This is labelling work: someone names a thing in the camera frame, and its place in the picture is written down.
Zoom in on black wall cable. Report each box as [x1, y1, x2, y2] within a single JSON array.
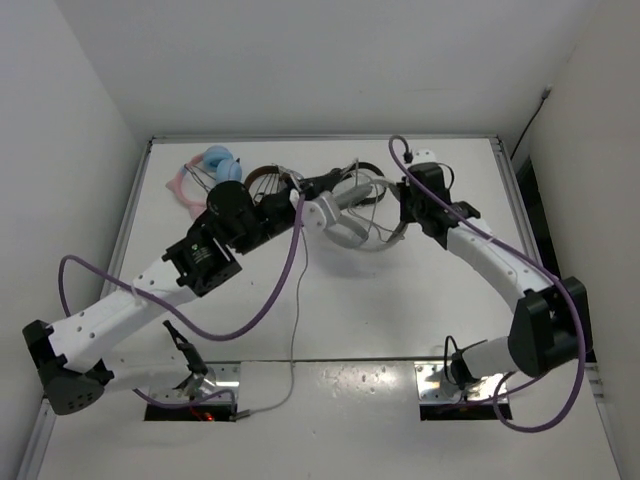
[[509, 87, 552, 166]]

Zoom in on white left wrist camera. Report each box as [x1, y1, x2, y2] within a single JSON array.
[[302, 192, 341, 233]]

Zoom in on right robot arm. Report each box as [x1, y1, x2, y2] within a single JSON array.
[[398, 162, 593, 389]]

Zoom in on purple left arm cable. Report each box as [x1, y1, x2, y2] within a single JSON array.
[[58, 192, 307, 409]]

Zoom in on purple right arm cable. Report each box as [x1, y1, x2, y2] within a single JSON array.
[[388, 134, 587, 432]]

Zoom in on pink blue cat-ear headphones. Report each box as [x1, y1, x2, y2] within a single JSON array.
[[165, 145, 243, 220]]

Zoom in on metal base plate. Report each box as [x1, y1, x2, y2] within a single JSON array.
[[414, 360, 504, 406], [145, 362, 241, 404]]

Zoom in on brown silver headphones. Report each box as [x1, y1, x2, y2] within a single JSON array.
[[243, 164, 303, 206]]

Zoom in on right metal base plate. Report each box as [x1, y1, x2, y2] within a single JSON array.
[[414, 360, 504, 406]]

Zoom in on black on-ear headphones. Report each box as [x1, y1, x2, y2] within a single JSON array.
[[343, 161, 387, 207]]

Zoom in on grey headphone cable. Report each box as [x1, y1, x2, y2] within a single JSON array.
[[227, 159, 401, 419]]

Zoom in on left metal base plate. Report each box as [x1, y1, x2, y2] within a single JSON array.
[[145, 362, 241, 404]]

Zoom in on white grey over-ear headphones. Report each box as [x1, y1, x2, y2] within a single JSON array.
[[322, 177, 408, 253]]

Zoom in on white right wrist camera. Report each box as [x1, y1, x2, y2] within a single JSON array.
[[410, 148, 439, 165]]

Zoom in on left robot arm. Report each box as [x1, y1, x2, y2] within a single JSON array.
[[23, 168, 343, 415]]

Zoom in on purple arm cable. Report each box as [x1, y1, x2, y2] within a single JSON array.
[[58, 192, 307, 409], [388, 134, 587, 432]]

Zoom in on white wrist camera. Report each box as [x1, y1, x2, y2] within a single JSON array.
[[410, 148, 439, 165], [302, 192, 341, 233]]

